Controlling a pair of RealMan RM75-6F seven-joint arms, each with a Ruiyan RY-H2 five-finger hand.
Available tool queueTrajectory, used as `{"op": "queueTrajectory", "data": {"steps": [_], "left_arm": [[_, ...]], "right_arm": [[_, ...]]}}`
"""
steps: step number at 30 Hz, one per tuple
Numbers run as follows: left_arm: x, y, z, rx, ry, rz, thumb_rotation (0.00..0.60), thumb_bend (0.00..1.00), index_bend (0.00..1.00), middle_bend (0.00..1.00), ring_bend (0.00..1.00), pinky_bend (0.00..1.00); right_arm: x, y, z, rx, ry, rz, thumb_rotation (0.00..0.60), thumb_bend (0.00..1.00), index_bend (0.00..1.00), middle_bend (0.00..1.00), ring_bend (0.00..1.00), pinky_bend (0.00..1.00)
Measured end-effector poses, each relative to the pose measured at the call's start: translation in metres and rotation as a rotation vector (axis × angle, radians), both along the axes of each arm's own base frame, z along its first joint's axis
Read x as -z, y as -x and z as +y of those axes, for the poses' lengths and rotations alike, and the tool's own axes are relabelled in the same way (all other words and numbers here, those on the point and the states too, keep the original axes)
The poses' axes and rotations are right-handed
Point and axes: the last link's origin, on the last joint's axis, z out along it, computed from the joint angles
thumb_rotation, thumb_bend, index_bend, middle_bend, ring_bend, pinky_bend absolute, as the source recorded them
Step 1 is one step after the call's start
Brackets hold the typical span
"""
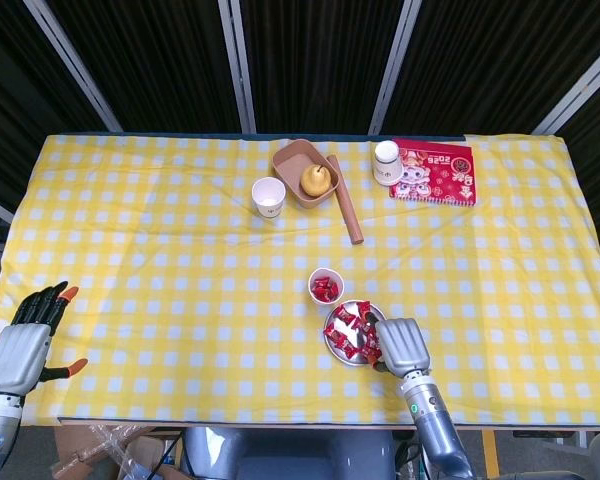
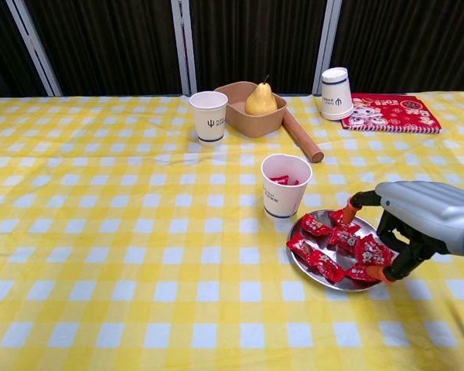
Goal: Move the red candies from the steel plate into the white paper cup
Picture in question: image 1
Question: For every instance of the yellow pear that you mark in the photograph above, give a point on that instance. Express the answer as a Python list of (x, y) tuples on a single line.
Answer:
[(314, 182)]

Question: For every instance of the grey robot torso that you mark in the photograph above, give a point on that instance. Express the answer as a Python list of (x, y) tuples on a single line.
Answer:
[(290, 455)]

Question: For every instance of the yellow table leg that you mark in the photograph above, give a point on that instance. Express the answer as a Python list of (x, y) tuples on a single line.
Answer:
[(490, 450)]

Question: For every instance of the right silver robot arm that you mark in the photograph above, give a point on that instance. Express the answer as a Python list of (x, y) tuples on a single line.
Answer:
[(432, 425)]

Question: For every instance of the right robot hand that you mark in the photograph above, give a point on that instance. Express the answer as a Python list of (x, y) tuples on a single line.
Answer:
[(402, 347)]

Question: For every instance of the red spiral calendar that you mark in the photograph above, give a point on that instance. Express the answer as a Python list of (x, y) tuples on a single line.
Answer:
[(445, 180)]

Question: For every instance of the yellow white checkered tablecloth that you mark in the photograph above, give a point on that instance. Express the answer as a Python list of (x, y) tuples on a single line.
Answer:
[(180, 250)]

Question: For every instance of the white jar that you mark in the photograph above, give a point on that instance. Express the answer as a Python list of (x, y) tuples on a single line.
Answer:
[(386, 167)]

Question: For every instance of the brown paper food box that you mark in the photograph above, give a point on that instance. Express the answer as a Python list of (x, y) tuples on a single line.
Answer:
[(290, 165)]

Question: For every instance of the white paper cup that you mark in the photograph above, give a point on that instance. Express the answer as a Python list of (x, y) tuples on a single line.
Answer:
[(269, 195), (326, 273)]

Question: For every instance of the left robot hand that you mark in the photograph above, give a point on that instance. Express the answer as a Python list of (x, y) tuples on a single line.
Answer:
[(15, 357)]

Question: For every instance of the round metal plate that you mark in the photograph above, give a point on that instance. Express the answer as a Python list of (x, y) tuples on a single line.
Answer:
[(352, 330)]

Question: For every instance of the brown cardboard box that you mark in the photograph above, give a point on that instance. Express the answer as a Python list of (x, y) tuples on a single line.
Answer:
[(72, 445)]

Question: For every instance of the wooden rolling pin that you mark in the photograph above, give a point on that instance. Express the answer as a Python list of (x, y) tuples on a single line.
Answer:
[(347, 205)]

